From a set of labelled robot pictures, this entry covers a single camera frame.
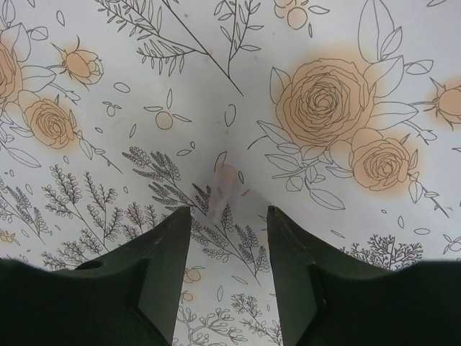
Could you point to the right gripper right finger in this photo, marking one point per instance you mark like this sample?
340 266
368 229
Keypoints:
326 297

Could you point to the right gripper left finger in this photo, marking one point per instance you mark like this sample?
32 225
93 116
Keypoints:
129 296

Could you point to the clear pen cap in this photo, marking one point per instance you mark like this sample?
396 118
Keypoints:
223 187

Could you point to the floral table mat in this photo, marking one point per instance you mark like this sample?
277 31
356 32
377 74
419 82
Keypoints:
343 114

